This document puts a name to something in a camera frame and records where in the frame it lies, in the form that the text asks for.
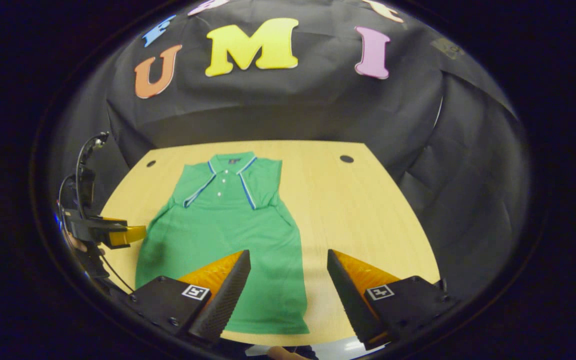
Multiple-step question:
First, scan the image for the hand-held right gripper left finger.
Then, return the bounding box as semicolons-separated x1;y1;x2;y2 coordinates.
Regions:
128;250;251;346

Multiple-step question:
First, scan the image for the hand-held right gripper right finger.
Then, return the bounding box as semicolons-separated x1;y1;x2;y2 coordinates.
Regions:
327;249;456;351

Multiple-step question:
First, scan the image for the green T-shirt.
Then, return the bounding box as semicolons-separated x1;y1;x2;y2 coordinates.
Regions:
135;151;310;335

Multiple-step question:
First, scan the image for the black backdrop cloth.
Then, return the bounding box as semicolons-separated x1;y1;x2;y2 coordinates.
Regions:
48;0;531;301

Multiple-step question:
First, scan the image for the grey tape patch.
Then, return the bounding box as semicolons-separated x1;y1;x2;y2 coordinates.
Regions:
430;38;466;60

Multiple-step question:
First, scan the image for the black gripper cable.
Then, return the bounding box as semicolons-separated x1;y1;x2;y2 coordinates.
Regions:
74;131;110;221

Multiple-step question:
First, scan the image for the thin black cable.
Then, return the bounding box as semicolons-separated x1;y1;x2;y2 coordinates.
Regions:
100;255;135;294

